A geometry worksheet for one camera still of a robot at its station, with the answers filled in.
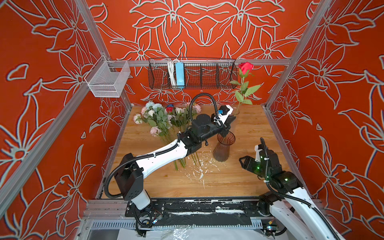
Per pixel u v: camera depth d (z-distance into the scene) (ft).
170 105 3.75
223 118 1.84
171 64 2.87
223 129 1.95
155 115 3.39
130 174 1.37
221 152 3.08
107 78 3.05
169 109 3.48
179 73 2.93
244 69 1.84
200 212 2.39
